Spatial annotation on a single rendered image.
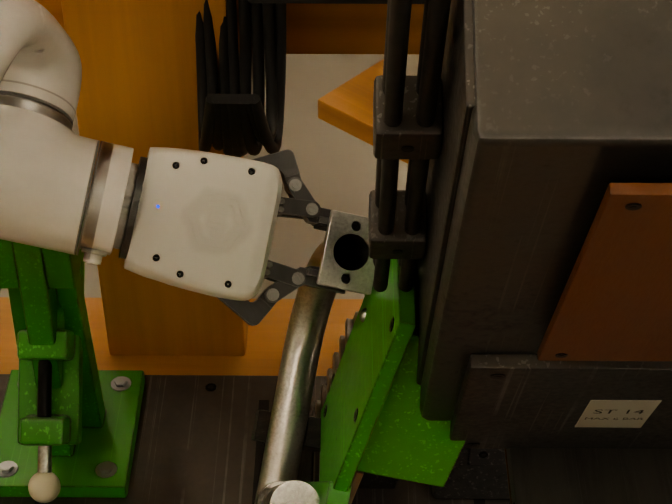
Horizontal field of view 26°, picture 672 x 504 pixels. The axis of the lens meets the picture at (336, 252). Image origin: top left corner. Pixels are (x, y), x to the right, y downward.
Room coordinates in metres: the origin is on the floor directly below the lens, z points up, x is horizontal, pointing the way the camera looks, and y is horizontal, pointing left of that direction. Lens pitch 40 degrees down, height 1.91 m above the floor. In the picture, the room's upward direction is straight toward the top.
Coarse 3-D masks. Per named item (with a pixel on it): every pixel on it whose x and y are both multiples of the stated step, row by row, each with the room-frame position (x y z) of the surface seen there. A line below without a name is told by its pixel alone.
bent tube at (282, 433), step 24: (336, 216) 0.83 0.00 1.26; (360, 216) 0.83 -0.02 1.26; (336, 240) 0.81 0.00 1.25; (360, 240) 0.83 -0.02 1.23; (312, 264) 0.87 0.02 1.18; (336, 264) 0.80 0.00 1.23; (360, 264) 0.82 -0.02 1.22; (312, 288) 0.87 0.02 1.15; (360, 288) 0.79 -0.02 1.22; (312, 312) 0.87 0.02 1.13; (288, 336) 0.86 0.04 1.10; (312, 336) 0.86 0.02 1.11; (288, 360) 0.85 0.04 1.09; (312, 360) 0.85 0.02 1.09; (288, 384) 0.83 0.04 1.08; (312, 384) 0.84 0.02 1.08; (288, 408) 0.82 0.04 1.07; (288, 432) 0.80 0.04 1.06; (264, 456) 0.79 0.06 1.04; (288, 456) 0.79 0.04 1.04; (264, 480) 0.78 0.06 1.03; (288, 480) 0.77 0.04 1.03
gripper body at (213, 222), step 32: (160, 160) 0.83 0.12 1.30; (192, 160) 0.84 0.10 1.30; (224, 160) 0.84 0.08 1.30; (160, 192) 0.82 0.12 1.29; (192, 192) 0.82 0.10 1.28; (224, 192) 0.82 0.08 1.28; (256, 192) 0.83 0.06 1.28; (128, 224) 0.79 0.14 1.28; (160, 224) 0.80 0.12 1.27; (192, 224) 0.80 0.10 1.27; (224, 224) 0.81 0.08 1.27; (256, 224) 0.81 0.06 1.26; (128, 256) 0.79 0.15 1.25; (160, 256) 0.79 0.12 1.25; (192, 256) 0.79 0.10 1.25; (224, 256) 0.79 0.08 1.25; (256, 256) 0.80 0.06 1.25; (192, 288) 0.78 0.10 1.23; (224, 288) 0.78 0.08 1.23; (256, 288) 0.78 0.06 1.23
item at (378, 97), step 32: (448, 0) 0.55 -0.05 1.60; (384, 64) 0.61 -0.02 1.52; (384, 96) 0.60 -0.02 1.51; (416, 96) 0.62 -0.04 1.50; (384, 128) 0.60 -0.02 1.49; (416, 128) 0.60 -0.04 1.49; (384, 160) 0.63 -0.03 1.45; (416, 160) 0.63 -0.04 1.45; (384, 192) 0.65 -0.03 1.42; (416, 192) 0.65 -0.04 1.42; (384, 224) 0.67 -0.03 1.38; (416, 224) 0.67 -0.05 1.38; (384, 256) 0.69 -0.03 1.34; (416, 256) 0.69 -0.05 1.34; (384, 288) 0.73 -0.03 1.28
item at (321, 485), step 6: (312, 486) 0.74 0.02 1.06; (318, 486) 0.72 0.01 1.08; (324, 486) 0.71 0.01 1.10; (330, 486) 0.70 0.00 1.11; (318, 492) 0.72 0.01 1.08; (324, 492) 0.70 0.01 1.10; (330, 492) 0.69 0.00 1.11; (336, 492) 0.70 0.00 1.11; (342, 492) 0.70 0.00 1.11; (348, 492) 0.70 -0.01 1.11; (324, 498) 0.70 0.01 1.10; (330, 498) 0.69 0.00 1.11; (336, 498) 0.69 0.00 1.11; (342, 498) 0.69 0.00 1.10; (348, 498) 0.69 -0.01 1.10
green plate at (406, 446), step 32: (416, 288) 0.76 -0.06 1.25; (384, 320) 0.73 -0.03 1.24; (416, 320) 0.72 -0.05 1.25; (352, 352) 0.78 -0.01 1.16; (384, 352) 0.70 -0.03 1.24; (416, 352) 0.71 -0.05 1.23; (352, 384) 0.75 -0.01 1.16; (384, 384) 0.70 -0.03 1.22; (416, 384) 0.71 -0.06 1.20; (352, 416) 0.72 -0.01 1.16; (384, 416) 0.71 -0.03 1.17; (416, 416) 0.71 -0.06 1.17; (320, 448) 0.77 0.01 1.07; (352, 448) 0.70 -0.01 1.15; (384, 448) 0.71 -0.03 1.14; (416, 448) 0.71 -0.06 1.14; (448, 448) 0.71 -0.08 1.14; (320, 480) 0.74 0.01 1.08; (416, 480) 0.71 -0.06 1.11
